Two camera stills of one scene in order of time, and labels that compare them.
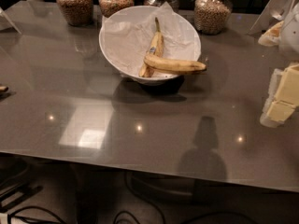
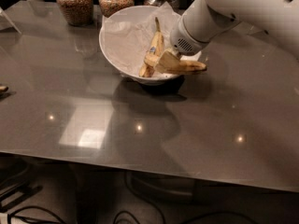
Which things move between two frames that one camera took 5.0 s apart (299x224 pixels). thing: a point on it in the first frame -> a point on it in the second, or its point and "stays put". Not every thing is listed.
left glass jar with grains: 77,3 stays put
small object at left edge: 4,89 stays put
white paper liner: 127,33 stays put
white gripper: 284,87 -> 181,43
